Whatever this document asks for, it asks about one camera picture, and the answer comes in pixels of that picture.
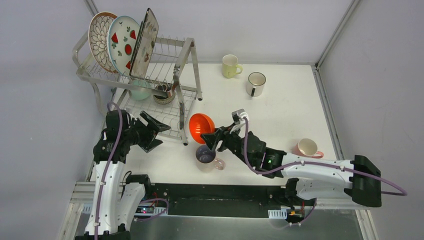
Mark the aluminium frame rail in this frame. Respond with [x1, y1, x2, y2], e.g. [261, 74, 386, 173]
[311, 65, 345, 160]

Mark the stainless steel dish rack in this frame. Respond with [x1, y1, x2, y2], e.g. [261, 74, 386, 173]
[72, 32, 203, 146]

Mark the pink iridescent mug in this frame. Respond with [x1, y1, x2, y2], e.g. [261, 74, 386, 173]
[195, 144, 226, 173]

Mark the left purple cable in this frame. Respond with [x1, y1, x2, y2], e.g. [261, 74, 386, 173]
[93, 101, 170, 240]

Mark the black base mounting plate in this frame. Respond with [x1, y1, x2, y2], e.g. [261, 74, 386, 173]
[143, 183, 314, 218]

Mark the yellow mug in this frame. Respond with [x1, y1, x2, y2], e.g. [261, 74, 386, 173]
[221, 54, 243, 79]

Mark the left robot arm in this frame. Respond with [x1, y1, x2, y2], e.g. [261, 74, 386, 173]
[75, 109, 171, 240]

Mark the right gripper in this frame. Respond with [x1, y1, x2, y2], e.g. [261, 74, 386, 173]
[201, 121, 254, 167]

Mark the floral petal brown-rim plate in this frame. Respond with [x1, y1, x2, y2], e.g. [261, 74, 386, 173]
[88, 11, 117, 73]

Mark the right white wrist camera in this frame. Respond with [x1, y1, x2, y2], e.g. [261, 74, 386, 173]
[230, 108, 249, 133]

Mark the brown patterned small bowl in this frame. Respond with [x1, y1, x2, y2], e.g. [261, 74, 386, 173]
[153, 84, 176, 105]

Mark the pink cup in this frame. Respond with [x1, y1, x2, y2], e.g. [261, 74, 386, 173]
[292, 138, 324, 159]

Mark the watermelon pattern round plate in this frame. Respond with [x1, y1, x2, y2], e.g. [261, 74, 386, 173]
[107, 15, 140, 77]

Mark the mint green bowl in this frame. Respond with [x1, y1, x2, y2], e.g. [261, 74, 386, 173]
[130, 79, 152, 101]

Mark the white mug dark rim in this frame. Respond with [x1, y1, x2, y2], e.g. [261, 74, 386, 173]
[246, 72, 267, 97]

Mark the square flower pattern plate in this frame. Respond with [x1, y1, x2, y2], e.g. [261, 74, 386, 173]
[129, 8, 159, 79]

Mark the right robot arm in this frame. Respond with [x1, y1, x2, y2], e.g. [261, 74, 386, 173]
[200, 127, 382, 208]

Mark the orange plastic bowl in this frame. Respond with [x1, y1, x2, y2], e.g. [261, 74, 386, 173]
[188, 113, 215, 144]

